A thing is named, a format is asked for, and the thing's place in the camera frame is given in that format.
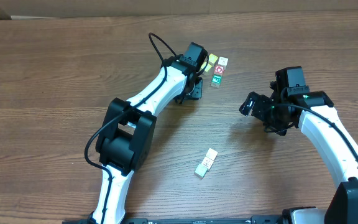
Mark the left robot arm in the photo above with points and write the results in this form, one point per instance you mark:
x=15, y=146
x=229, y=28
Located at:
x=125, y=137

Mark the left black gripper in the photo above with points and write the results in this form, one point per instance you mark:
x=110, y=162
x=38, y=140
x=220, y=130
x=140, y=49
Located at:
x=194, y=92

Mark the yellow block lower left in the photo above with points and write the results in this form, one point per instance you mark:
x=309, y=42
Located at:
x=205, y=68

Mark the white block blue H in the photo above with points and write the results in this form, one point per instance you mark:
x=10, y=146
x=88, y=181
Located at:
x=207, y=163

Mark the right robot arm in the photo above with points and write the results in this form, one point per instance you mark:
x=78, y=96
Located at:
x=293, y=104

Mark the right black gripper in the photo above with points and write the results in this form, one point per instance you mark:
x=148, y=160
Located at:
x=258, y=109

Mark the green picture block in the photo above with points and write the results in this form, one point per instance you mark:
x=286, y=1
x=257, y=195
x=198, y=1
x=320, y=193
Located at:
x=216, y=80

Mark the white block top right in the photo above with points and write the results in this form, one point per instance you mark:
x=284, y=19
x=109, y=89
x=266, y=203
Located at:
x=223, y=61

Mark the yellow block upper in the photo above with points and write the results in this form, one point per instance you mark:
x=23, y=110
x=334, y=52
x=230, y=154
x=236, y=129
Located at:
x=212, y=59

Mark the yellow plain wooden block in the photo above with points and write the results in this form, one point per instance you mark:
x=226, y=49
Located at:
x=211, y=154

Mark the red circle block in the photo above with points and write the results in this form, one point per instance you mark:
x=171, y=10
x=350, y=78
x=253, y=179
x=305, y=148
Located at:
x=218, y=70

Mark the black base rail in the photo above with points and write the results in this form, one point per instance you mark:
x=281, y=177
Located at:
x=216, y=220

